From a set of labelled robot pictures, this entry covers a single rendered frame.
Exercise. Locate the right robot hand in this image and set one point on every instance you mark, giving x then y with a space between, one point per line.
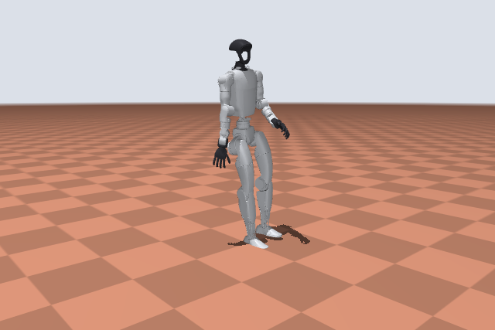
221 153

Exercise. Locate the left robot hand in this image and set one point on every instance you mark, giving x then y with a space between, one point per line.
278 124

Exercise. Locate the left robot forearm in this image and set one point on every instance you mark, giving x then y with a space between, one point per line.
267 112

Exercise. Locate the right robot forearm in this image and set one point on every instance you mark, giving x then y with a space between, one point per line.
224 125

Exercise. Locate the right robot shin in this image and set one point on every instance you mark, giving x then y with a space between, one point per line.
248 212

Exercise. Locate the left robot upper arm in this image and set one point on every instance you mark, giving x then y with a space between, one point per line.
261 102

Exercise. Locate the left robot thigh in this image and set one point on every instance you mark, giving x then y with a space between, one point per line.
263 157

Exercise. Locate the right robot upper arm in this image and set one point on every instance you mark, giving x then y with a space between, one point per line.
225 82

